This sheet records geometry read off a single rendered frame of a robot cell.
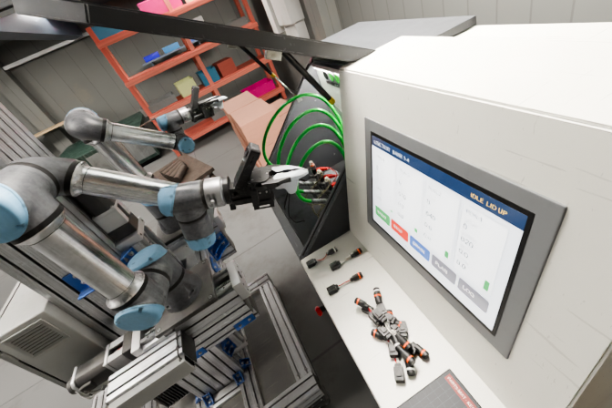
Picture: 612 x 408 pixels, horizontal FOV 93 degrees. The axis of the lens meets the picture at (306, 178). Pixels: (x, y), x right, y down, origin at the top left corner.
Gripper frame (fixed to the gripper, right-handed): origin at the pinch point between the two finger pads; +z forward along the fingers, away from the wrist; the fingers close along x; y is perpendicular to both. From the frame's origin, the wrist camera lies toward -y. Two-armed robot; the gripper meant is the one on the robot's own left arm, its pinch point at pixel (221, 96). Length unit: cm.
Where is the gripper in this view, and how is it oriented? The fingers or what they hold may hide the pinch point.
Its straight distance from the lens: 168.1
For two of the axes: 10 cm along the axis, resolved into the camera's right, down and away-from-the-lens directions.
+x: 6.1, 2.7, -7.5
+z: 7.6, -4.7, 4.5
